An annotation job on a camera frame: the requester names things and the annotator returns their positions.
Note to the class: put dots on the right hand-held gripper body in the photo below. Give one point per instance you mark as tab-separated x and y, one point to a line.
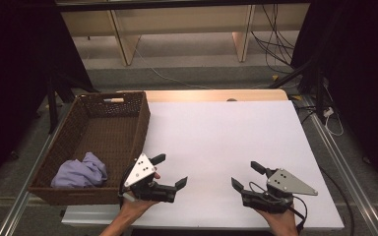
285	183

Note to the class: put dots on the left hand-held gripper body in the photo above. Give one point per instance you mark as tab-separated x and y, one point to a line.
141	170

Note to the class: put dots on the brown wicker basket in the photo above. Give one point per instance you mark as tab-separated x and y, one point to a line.
111	131

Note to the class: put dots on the purple shorts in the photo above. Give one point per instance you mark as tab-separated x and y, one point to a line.
82	173

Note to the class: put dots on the person's left hand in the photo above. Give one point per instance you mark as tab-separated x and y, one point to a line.
136	207

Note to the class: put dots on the person's right hand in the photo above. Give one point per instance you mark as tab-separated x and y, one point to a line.
282	224

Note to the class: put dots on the black metal stand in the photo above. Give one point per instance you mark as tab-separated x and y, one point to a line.
51	105
315	82

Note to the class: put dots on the black curtain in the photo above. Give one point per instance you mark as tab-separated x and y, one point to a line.
13	82
364	82

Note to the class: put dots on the light wooden shelf unit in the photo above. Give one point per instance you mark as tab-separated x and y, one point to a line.
177	19

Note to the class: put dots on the aluminium frame rail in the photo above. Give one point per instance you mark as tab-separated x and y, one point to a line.
23	196
341	164

